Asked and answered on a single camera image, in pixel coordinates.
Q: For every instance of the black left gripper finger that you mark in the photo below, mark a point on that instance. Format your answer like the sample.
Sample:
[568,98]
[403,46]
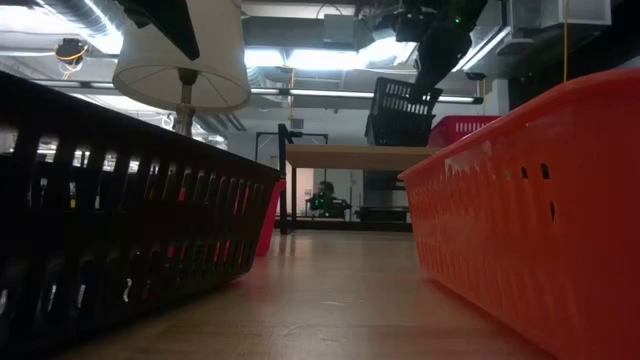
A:
[175,25]

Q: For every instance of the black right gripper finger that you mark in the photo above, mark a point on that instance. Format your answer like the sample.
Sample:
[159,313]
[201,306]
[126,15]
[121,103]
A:
[440,60]

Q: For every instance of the red plastic slotted basket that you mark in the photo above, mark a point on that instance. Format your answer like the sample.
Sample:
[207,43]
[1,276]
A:
[445,135]
[270,220]

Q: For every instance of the black plastic slotted basket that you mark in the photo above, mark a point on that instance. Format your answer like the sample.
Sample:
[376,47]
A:
[400,131]
[125,225]

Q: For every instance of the wooden shelf with black legs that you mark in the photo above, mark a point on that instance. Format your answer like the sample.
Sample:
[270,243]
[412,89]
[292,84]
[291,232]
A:
[350,157]

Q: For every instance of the white shade table lamp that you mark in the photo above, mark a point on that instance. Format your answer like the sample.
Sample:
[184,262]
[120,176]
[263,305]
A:
[215,65]

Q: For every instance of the grey ceiling box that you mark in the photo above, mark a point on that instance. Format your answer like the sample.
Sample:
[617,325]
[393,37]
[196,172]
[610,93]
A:
[339,29]

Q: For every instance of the long ceiling light strip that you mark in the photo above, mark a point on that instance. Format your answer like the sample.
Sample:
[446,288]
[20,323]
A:
[330,93]

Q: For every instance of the bright ceiling light panel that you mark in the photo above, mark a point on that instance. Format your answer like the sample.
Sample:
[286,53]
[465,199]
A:
[320,59]

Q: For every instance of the person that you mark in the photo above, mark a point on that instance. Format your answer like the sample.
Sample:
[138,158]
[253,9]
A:
[327,202]

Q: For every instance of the orange plastic slotted basket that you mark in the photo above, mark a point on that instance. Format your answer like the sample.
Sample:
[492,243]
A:
[500,250]

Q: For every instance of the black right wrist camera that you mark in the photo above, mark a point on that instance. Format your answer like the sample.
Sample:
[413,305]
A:
[412,27]

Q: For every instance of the black metal background frame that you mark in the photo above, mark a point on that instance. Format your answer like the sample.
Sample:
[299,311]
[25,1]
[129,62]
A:
[298,134]

